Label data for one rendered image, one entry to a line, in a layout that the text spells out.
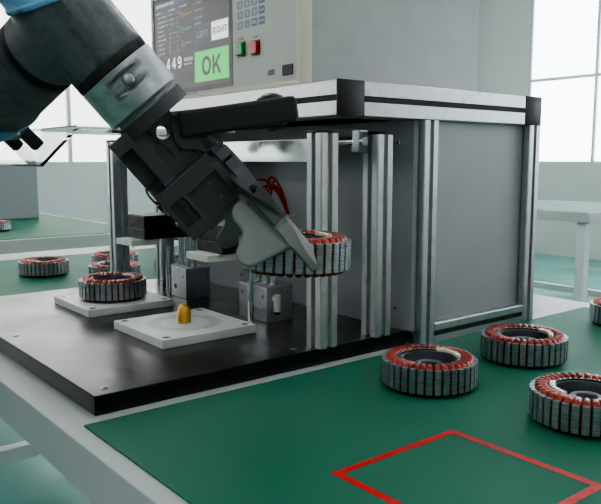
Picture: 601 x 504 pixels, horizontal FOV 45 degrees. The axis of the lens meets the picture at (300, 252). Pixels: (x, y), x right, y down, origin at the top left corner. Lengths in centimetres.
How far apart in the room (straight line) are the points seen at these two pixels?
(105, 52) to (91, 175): 545
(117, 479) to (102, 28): 38
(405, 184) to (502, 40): 764
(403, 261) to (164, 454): 50
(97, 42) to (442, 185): 59
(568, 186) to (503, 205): 687
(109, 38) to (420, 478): 45
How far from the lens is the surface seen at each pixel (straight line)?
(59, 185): 599
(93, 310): 118
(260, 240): 65
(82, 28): 65
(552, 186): 815
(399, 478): 64
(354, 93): 93
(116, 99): 65
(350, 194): 112
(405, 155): 103
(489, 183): 116
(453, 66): 125
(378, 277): 100
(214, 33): 121
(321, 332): 94
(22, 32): 68
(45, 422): 82
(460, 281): 113
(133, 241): 124
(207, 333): 99
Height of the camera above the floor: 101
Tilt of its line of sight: 7 degrees down
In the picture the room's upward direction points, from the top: straight up
